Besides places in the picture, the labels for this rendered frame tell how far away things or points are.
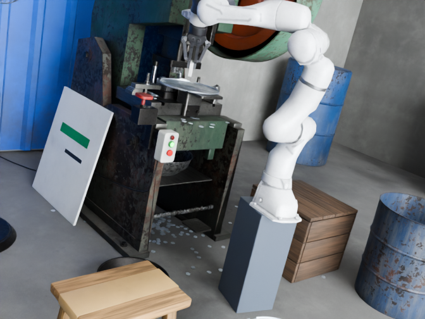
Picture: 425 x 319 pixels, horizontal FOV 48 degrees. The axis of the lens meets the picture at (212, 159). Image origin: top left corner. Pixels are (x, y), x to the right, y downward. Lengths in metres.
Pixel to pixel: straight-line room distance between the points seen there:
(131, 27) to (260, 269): 1.29
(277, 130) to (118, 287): 0.79
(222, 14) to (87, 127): 1.01
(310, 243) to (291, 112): 0.78
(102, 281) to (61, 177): 1.22
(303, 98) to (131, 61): 1.01
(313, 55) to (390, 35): 3.74
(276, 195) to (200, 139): 0.60
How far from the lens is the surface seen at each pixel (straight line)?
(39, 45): 3.26
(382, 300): 2.44
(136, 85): 2.28
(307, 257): 2.39
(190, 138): 2.28
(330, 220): 2.40
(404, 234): 2.29
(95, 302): 1.43
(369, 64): 5.53
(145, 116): 2.05
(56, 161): 2.72
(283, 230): 1.97
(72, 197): 2.55
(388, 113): 5.39
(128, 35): 2.43
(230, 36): 2.64
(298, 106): 1.80
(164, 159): 2.07
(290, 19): 1.81
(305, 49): 1.73
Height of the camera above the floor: 1.16
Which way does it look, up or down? 17 degrees down
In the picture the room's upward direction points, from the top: 12 degrees clockwise
